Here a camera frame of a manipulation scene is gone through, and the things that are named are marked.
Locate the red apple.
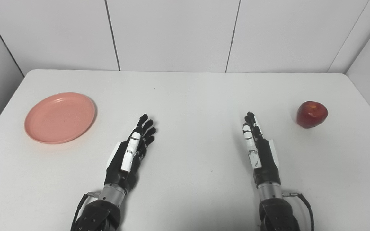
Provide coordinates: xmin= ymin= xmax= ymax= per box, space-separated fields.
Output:
xmin=296 ymin=101 xmax=328 ymax=129

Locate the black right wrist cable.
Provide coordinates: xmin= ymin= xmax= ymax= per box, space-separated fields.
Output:
xmin=282 ymin=191 xmax=315 ymax=231

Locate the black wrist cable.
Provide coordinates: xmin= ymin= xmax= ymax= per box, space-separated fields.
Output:
xmin=282 ymin=191 xmax=315 ymax=231
xmin=70 ymin=192 xmax=100 ymax=231

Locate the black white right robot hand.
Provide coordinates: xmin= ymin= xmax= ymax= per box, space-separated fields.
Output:
xmin=242 ymin=111 xmax=282 ymax=186

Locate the pink round plate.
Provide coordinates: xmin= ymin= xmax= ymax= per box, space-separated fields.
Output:
xmin=24 ymin=92 xmax=96 ymax=144

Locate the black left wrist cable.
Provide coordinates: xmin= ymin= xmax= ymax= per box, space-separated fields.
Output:
xmin=70 ymin=192 xmax=100 ymax=231

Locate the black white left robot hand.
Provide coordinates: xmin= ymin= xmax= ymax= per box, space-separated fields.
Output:
xmin=104 ymin=114 xmax=157 ymax=190

